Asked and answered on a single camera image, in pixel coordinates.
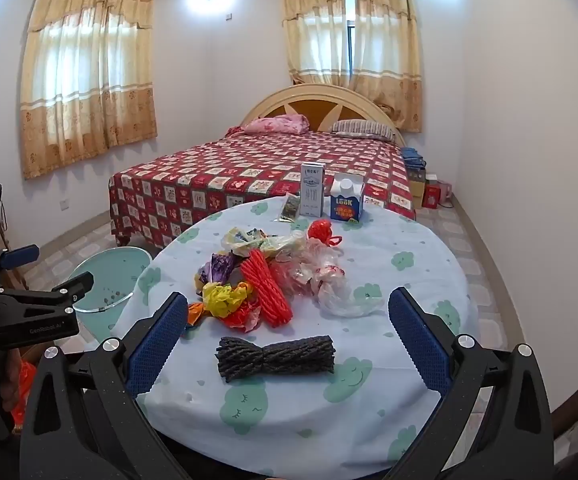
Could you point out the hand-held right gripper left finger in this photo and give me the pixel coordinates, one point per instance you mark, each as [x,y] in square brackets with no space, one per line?
[156,350]

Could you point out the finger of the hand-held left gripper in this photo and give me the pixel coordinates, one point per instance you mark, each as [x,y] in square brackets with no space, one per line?
[19,256]
[71,287]

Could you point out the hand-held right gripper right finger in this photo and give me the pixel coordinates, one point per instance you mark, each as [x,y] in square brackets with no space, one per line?
[419,340]

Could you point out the teal enamel basin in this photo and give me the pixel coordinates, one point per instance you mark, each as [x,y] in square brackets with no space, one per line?
[109,270]

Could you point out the black foam net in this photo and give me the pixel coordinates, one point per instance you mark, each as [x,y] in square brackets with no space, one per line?
[279,360]

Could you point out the red foam net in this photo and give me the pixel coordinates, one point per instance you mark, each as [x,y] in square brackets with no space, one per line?
[264,285]

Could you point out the red knotted plastic bag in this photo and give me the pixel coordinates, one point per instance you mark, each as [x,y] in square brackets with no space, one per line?
[321,230]

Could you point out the person's left hand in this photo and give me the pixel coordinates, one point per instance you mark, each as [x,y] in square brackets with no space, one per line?
[11,380]

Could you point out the orange plastic bag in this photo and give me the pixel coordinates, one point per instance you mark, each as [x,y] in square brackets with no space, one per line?
[28,375]

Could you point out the orange snack wrapper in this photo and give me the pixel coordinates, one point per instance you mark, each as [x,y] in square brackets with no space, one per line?
[196,315]

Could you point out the plain clear plastic bag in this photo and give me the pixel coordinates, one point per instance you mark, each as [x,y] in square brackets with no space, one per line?
[354,302]

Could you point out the yellow plastic bag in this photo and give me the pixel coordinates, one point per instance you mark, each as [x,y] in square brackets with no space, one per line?
[224,300]

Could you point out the red crumpled plastic bag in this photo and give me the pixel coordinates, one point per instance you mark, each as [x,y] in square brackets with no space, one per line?
[239,320]

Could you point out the purple snack wrapper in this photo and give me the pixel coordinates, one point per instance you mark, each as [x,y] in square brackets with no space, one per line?
[221,267]

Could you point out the clear plastic bag red print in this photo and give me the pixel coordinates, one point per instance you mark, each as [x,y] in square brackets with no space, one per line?
[326,272]

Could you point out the table with cloud tablecloth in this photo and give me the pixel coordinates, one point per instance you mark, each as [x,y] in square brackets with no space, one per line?
[319,410]

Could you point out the red translucent plastic bag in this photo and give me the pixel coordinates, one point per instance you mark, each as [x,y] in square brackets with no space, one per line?
[289,280]

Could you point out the green yellow snack packet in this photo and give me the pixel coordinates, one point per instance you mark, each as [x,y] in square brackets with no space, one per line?
[249,240]

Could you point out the red box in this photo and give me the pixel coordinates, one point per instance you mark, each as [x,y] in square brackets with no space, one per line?
[433,196]

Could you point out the brown cardboard box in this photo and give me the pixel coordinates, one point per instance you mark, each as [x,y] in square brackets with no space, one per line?
[416,190]

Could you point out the blue white milk carton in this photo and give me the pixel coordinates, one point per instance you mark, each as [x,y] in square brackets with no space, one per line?
[346,205]

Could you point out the tall white carton box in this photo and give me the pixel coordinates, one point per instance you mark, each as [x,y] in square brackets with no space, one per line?
[313,195]

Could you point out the stack of blue packs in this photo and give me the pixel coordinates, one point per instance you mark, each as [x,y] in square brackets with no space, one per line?
[413,157]

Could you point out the wide beige curtain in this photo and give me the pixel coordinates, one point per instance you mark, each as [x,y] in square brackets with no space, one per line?
[84,85]

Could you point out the dark flat packet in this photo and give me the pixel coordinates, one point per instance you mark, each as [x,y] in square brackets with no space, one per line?
[289,209]

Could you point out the bed with red quilt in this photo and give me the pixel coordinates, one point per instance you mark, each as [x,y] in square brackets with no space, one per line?
[249,165]

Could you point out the striped pillow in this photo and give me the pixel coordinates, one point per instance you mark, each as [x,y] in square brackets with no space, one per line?
[364,129]

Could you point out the pink pillow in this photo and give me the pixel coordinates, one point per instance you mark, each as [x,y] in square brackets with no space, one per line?
[274,124]

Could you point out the cream wooden headboard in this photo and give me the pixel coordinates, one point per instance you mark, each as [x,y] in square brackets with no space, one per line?
[314,105]

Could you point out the narrow beige curtain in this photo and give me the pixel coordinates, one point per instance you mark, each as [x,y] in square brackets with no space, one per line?
[384,60]

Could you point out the window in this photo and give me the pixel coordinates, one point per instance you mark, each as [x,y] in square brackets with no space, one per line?
[350,35]

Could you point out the white wall socket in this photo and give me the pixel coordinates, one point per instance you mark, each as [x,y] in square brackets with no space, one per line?
[65,204]

